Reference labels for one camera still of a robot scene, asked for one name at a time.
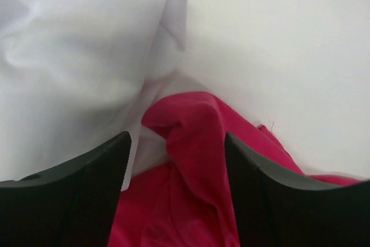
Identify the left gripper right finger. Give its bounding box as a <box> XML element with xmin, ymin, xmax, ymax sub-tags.
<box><xmin>224</xmin><ymin>133</ymin><xmax>369</xmax><ymax>246</ymax></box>

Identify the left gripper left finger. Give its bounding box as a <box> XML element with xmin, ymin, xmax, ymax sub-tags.
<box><xmin>1</xmin><ymin>131</ymin><xmax>131</xmax><ymax>246</ymax></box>

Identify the bright red t shirt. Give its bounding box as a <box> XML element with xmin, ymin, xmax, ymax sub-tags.
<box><xmin>109</xmin><ymin>93</ymin><xmax>360</xmax><ymax>246</ymax></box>

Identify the white folded t shirt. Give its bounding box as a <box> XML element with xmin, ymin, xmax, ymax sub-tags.
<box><xmin>1</xmin><ymin>0</ymin><xmax>187</xmax><ymax>180</ymax></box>

